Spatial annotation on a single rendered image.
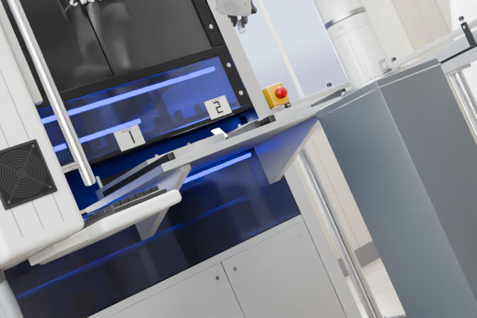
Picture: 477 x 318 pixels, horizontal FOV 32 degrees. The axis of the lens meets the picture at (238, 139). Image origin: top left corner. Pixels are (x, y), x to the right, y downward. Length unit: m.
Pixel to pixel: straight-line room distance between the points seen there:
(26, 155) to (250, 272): 1.05
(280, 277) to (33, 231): 1.12
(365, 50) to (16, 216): 1.00
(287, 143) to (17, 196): 1.08
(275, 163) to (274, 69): 2.90
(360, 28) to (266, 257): 0.81
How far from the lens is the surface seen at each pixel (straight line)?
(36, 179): 1.71
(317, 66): 5.72
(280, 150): 2.58
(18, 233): 1.68
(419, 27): 5.78
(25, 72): 2.33
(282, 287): 2.62
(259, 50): 5.47
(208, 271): 2.48
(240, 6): 2.39
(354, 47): 2.19
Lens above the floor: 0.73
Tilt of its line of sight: 4 degrees up
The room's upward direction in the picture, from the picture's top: 24 degrees counter-clockwise
